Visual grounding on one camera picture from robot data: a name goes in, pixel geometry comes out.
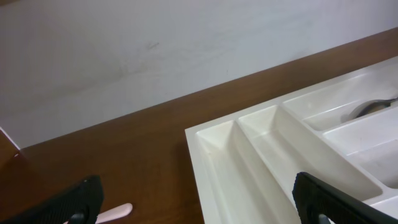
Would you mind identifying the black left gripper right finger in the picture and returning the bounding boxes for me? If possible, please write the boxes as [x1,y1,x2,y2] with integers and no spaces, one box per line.
[292,172,397,224]

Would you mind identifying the pink plastic knife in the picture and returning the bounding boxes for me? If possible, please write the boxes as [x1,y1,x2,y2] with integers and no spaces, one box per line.
[64,203,133,224]

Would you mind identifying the white plastic cutlery tray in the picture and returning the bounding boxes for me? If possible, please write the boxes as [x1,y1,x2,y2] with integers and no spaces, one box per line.
[185,58,397,223]

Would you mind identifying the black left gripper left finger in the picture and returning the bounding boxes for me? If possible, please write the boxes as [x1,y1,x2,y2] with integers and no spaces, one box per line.
[1,175,104,224]

